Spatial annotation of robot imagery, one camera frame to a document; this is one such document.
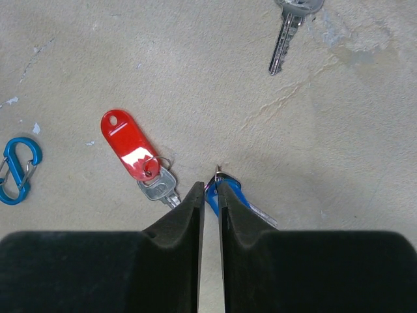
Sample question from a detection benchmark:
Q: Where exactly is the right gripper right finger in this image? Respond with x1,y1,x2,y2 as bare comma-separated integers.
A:
218,183,416,312

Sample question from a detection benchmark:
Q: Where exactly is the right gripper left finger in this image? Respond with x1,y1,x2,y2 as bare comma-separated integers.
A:
1,182,204,312

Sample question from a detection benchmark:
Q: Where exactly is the blue tag key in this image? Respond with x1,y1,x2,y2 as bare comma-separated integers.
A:
205,165,278,228

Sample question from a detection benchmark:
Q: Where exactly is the red tag key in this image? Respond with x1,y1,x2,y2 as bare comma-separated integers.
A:
100,109,181,209

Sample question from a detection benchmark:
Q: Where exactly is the teal carabiner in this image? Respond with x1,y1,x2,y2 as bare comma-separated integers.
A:
1,137,43,205

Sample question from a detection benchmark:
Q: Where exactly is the yellow tag key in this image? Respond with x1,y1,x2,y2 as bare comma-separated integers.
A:
268,0,324,76

